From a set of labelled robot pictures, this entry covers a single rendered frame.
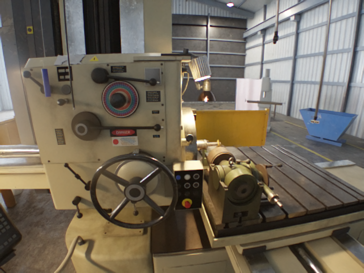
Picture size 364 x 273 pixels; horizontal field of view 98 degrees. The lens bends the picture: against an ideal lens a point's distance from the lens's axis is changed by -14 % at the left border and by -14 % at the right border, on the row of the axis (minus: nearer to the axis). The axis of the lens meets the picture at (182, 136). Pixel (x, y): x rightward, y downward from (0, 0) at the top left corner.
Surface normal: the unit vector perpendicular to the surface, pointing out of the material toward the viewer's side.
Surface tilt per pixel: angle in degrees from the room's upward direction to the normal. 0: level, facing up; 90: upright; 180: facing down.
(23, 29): 90
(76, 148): 90
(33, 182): 90
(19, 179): 90
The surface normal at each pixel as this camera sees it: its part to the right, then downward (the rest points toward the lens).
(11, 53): 0.12, 0.29
